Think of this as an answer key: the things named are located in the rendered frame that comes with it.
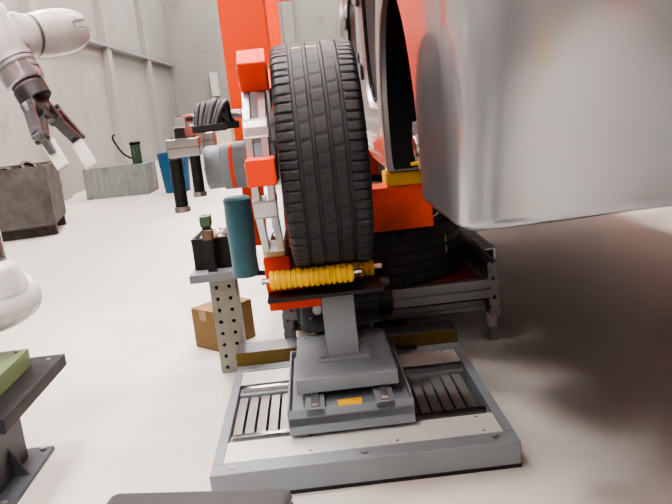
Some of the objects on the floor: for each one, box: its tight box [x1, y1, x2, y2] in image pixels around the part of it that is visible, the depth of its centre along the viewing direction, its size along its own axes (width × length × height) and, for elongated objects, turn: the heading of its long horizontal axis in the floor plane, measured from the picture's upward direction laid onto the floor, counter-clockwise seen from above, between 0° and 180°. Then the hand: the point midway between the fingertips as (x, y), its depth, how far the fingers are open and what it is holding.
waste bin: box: [156, 152, 191, 193], centre depth 979 cm, size 49×45×58 cm
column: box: [209, 278, 247, 373], centre depth 284 cm, size 10×10×42 cm
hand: (76, 163), depth 163 cm, fingers open, 13 cm apart
